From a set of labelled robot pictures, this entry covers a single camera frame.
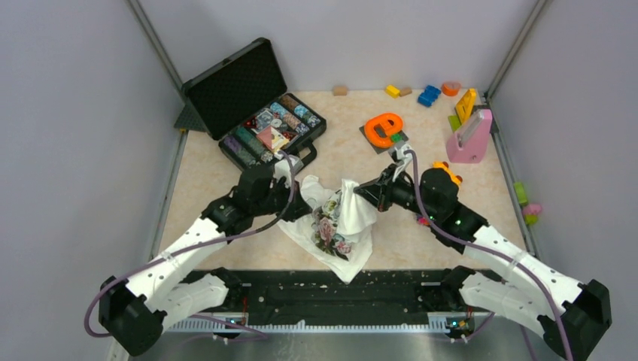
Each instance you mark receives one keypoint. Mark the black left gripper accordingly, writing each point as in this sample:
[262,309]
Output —
[299,207]

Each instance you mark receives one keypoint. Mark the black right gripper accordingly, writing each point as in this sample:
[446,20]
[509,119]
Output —
[379,191]

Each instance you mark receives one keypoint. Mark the white printed t-shirt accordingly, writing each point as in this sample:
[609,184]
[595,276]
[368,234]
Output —
[338,231]

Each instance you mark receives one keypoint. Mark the colourful beaded brooch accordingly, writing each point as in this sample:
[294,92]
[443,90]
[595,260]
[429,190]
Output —
[423,220]

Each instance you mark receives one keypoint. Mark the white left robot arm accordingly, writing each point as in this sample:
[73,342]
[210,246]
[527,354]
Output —
[139,306]

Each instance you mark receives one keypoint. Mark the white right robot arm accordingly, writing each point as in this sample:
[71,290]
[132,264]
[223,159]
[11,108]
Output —
[569,315]

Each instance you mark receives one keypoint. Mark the dark grey square mat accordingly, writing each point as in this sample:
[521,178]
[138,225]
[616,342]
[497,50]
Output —
[379,150]

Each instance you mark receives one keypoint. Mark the orange letter e toy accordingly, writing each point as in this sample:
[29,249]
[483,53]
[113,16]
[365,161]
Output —
[379,129]

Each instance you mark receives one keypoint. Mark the yellow toy car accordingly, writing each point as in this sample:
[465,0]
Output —
[456,179]

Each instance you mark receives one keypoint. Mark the pink wedge stand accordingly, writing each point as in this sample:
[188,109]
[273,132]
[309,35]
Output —
[469,143]

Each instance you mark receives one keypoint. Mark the green flat toy piece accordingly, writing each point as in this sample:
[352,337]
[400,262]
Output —
[454,122]

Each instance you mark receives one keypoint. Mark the yellow toy brick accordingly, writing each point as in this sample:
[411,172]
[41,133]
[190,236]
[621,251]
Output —
[392,91]

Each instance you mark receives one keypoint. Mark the blue toy brick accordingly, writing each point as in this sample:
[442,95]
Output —
[429,96]

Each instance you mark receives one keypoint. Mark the tan wooden block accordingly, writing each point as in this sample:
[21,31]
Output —
[339,90]

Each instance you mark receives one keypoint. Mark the yellow perforated toy block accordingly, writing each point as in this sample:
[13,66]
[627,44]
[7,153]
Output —
[465,105]

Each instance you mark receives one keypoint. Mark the black poker chip case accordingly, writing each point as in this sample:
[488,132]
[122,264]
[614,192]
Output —
[243,104]

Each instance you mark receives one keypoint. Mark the orange tape roll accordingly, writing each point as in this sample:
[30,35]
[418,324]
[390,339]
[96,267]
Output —
[450,88]

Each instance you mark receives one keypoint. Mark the pink and green toy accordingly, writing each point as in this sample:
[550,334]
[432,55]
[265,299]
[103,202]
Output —
[530,211]

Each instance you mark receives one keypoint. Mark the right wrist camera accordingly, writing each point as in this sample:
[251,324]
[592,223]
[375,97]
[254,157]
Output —
[402,155]

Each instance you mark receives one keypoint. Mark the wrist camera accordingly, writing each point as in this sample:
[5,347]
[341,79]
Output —
[402,155]
[286,166]

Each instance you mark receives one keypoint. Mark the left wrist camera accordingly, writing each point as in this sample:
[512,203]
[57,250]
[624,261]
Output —
[286,166]

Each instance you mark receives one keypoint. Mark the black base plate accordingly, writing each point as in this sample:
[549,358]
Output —
[320,298]

